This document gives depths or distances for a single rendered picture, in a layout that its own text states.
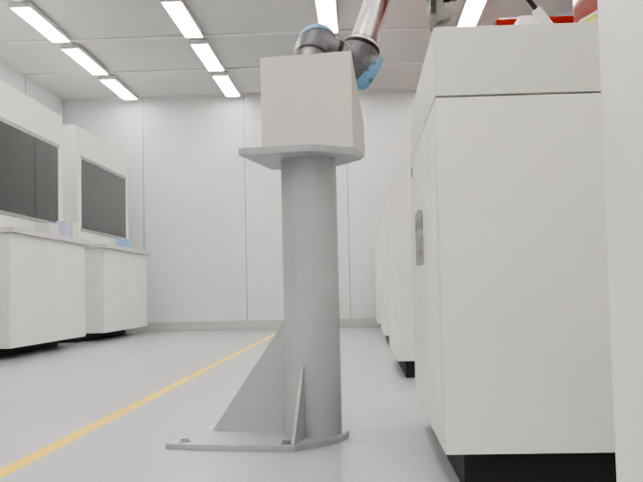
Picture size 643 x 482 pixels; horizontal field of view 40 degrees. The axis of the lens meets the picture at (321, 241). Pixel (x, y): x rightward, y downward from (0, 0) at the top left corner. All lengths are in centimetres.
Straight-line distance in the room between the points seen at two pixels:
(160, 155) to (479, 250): 898
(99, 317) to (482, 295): 678
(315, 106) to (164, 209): 812
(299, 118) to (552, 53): 87
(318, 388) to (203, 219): 808
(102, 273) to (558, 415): 684
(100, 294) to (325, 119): 607
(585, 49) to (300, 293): 103
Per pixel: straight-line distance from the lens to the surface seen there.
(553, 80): 193
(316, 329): 248
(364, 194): 1036
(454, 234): 185
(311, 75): 257
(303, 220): 249
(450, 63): 191
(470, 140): 188
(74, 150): 852
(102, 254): 843
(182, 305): 1051
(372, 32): 281
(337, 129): 252
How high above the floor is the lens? 42
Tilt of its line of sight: 3 degrees up
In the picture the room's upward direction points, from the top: 1 degrees counter-clockwise
